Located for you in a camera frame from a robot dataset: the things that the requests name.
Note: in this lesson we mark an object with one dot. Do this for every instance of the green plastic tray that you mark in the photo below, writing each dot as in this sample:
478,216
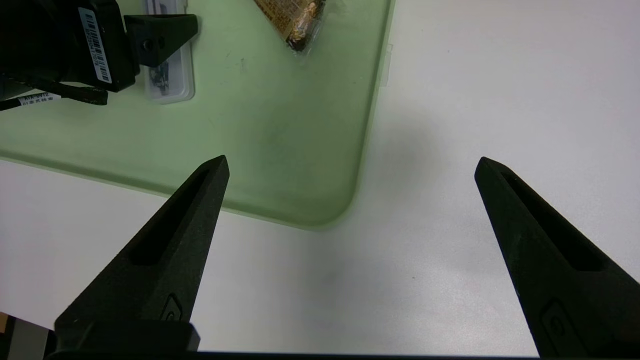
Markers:
270,140

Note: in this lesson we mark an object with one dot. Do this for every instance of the grey translucent cutlery case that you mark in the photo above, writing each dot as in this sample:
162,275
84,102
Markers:
172,82

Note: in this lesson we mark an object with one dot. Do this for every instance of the plastic food roll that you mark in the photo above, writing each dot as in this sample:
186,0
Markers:
295,22

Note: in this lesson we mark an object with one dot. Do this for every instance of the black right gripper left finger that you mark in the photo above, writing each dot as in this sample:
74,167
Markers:
165,270

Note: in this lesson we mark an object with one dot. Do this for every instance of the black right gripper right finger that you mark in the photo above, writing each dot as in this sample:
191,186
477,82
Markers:
565,280

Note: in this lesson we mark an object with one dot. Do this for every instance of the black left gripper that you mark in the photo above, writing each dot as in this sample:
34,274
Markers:
65,45

